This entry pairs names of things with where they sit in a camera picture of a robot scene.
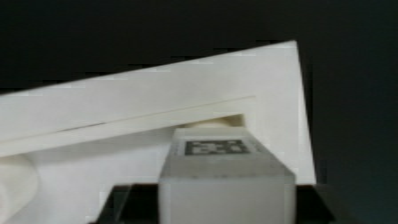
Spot white leg with marker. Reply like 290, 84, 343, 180
159, 127, 295, 224

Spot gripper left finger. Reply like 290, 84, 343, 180
89, 184, 160, 224

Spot white square table top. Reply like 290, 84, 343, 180
0, 113, 247, 224

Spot white front frame wall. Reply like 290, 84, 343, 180
0, 41, 317, 184

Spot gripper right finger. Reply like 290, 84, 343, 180
295, 185, 343, 224

